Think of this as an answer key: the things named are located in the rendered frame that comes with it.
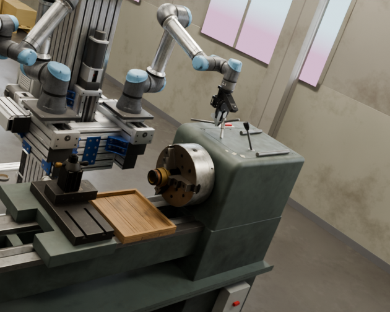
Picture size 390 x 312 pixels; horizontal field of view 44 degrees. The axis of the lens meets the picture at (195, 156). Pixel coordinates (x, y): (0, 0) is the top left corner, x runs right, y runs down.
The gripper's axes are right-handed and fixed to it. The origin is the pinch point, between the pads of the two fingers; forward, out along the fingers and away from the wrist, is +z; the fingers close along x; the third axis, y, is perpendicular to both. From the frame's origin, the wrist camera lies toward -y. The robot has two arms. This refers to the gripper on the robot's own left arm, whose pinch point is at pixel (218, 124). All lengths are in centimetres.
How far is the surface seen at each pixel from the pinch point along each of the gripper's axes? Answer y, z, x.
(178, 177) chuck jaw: -17.6, 20.0, 35.4
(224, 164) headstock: -26.2, 9.3, 16.3
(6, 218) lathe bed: 2, 44, 108
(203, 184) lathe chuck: -26.8, 19.0, 27.3
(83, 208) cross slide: -13, 33, 82
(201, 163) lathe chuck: -21.5, 10.3, 27.4
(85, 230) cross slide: -28, 33, 89
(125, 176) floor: 160, 129, -79
